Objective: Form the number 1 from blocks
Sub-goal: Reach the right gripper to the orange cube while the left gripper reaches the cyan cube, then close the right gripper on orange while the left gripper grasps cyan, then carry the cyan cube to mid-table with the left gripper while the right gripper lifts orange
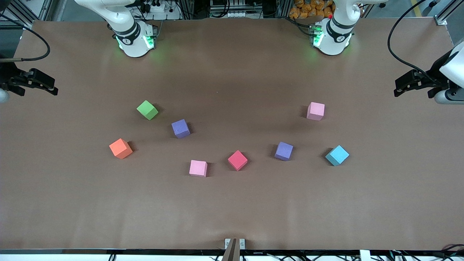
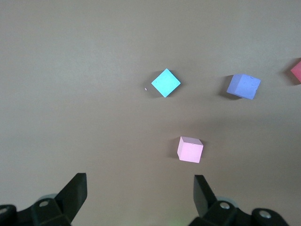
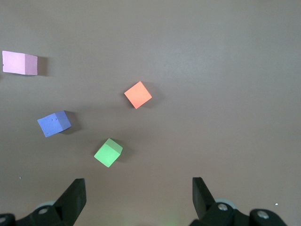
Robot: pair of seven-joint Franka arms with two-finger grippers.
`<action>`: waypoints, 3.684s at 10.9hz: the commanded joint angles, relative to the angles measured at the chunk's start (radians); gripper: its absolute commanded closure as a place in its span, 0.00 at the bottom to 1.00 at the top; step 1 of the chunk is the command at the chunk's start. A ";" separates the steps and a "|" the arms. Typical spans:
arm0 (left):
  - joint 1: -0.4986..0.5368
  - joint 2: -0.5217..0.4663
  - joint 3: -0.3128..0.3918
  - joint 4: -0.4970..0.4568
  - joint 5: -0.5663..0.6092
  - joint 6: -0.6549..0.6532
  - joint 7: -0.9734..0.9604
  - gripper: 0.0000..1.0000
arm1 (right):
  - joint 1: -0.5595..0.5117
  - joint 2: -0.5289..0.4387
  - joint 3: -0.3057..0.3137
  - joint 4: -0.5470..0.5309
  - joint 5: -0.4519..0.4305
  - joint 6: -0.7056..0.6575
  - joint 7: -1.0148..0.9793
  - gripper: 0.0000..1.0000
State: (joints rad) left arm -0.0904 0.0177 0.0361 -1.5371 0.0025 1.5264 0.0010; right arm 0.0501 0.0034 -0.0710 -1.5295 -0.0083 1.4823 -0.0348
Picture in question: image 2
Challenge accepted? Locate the red foam block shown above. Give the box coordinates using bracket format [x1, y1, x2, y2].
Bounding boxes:
[290, 60, 301, 83]

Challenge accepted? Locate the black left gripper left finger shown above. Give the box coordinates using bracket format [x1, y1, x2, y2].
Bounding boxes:
[0, 173, 88, 226]

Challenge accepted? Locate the purple foam block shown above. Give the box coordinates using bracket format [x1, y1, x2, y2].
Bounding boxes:
[226, 73, 261, 100]

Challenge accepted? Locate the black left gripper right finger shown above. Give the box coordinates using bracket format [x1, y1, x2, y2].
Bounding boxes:
[188, 174, 290, 226]

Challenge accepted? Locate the pink foam block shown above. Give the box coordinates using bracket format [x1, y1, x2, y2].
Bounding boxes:
[176, 136, 204, 163]

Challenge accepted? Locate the cyan foam block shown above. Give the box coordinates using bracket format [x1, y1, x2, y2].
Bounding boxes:
[150, 68, 182, 98]

